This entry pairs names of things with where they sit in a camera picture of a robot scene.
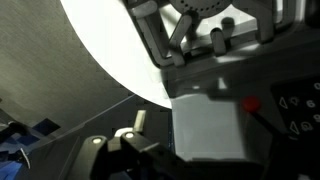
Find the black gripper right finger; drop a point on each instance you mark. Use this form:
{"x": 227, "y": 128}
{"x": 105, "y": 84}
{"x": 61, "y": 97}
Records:
{"x": 296, "y": 160}

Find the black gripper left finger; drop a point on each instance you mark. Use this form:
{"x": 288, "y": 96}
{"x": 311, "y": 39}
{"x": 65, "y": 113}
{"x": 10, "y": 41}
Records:
{"x": 133, "y": 156}

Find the orange stove button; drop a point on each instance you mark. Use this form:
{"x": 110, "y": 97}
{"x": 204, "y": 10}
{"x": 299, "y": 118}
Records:
{"x": 251, "y": 103}

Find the white toy stove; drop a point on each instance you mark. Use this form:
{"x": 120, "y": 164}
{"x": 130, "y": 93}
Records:
{"x": 206, "y": 126}

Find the black keypad panel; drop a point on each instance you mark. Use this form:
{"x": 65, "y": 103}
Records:
{"x": 300, "y": 103}

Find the blue object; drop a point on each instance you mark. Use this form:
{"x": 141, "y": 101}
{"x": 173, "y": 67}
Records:
{"x": 20, "y": 153}

